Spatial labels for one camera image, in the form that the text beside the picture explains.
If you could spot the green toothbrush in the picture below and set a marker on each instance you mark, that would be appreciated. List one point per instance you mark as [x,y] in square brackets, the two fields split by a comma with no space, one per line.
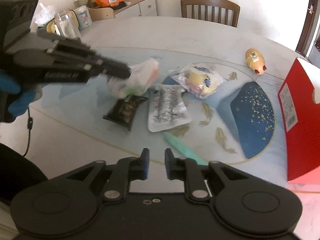
[182,148]

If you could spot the white printed sachet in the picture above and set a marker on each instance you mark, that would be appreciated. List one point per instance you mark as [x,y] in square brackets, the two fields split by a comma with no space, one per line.
[166,108]

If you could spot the glass jar dark contents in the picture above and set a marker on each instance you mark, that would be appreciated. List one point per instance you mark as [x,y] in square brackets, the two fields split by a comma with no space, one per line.
[67,24]

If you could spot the black gold snack packet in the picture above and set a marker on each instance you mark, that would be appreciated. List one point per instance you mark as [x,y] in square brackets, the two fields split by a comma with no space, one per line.
[123,112]

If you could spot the yellow capsule toy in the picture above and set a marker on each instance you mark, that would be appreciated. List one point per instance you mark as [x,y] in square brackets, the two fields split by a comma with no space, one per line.
[255,61]

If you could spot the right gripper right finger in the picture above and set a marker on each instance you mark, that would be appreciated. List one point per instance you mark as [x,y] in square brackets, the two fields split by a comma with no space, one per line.
[190,172]

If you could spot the blue gloved left hand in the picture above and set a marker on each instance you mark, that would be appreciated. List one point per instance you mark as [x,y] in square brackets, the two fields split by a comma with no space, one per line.
[21,98]

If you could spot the white sideboard cabinet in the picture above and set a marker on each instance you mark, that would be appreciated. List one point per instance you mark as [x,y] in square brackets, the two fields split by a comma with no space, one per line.
[133,8]

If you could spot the dark wooden door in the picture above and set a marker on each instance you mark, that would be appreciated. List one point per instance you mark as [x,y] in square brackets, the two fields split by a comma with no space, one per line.
[309,28]

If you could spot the red cardboard box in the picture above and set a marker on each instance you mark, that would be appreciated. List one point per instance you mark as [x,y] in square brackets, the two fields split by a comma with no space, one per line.
[299,103]

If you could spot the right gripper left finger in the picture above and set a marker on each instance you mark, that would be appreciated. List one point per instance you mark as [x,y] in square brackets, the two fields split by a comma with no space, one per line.
[123,173]

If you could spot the white green snack bag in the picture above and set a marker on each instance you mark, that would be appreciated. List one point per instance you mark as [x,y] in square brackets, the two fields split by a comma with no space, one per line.
[142,77]

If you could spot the yellow bread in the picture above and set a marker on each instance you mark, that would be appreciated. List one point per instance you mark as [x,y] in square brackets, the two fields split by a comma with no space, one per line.
[199,79]

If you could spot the far wooden chair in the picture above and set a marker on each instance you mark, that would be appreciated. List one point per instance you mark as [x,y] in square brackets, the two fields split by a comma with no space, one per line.
[217,11]

